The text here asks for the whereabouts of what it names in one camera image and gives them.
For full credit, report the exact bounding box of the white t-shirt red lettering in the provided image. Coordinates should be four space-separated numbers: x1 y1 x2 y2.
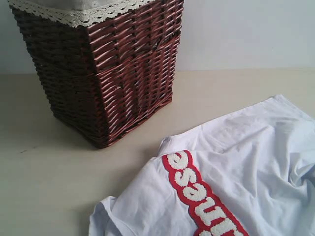
89 95 315 236

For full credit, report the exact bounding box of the brown wicker laundry basket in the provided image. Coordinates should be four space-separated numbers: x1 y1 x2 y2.
10 0 184 148

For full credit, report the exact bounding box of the white lace cloth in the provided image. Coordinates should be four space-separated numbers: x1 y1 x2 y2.
8 0 151 28

